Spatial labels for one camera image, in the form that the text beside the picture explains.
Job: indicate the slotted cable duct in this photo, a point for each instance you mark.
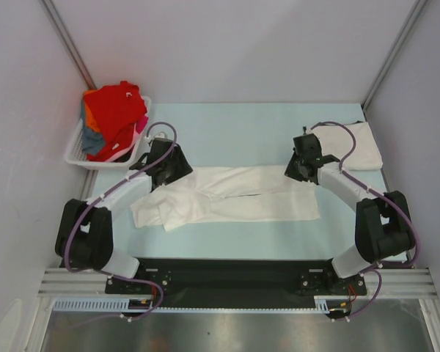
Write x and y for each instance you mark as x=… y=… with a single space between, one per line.
x=135 y=306

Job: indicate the corner aluminium post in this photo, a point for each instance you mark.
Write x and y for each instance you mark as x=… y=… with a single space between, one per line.
x=402 y=38
x=67 y=41

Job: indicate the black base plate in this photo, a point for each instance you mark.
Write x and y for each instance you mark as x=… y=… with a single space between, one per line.
x=262 y=299

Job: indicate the left corner aluminium post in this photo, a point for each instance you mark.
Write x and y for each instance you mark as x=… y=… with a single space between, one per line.
x=67 y=41

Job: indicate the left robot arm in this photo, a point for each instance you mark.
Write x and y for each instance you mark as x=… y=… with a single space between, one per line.
x=85 y=239

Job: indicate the red t shirt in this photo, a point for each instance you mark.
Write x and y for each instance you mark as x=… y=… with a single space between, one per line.
x=121 y=106

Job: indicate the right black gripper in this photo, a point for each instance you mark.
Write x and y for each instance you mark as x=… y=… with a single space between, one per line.
x=294 y=169

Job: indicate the grey blue garment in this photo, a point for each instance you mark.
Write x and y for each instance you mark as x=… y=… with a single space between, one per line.
x=92 y=142

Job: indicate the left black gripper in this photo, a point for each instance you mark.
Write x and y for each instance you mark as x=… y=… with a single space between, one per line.
x=182 y=168

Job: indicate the pink garment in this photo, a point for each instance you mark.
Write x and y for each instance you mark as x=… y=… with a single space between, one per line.
x=124 y=155

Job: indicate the right corner aluminium post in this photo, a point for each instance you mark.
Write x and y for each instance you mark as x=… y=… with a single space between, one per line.
x=402 y=38

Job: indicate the orange garment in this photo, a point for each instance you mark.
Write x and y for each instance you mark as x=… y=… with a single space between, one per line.
x=91 y=106

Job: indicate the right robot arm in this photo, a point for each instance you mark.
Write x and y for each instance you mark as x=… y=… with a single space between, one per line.
x=382 y=226

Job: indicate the white plastic basket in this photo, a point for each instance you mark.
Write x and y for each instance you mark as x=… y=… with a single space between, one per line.
x=76 y=156

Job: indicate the white printed t shirt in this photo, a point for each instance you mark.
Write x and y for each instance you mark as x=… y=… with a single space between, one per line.
x=228 y=194

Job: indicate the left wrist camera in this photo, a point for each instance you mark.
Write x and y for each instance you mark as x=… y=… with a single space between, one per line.
x=150 y=138

